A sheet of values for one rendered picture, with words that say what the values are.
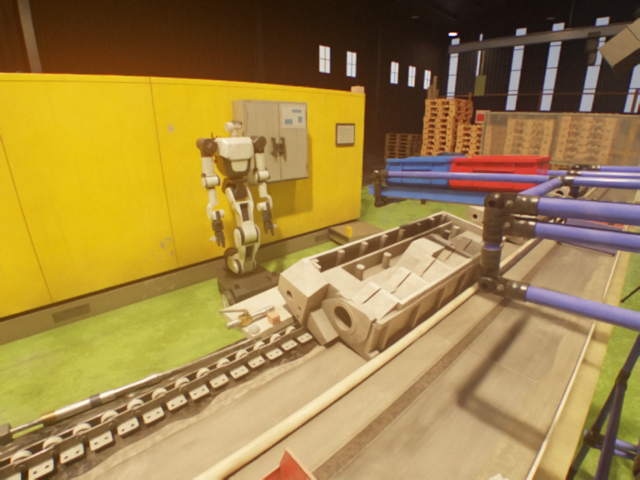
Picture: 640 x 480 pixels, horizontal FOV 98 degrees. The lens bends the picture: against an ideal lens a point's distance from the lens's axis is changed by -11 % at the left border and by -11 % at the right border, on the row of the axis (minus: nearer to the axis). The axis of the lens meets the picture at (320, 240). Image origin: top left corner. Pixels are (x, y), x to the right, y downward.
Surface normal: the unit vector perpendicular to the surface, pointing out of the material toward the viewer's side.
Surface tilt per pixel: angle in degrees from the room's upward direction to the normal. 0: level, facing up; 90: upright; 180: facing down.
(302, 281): 38
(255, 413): 0
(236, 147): 90
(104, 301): 90
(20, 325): 90
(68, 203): 90
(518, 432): 1
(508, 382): 0
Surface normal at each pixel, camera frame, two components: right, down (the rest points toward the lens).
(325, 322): 0.43, -0.54
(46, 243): 0.65, 0.26
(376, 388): 0.00, -0.94
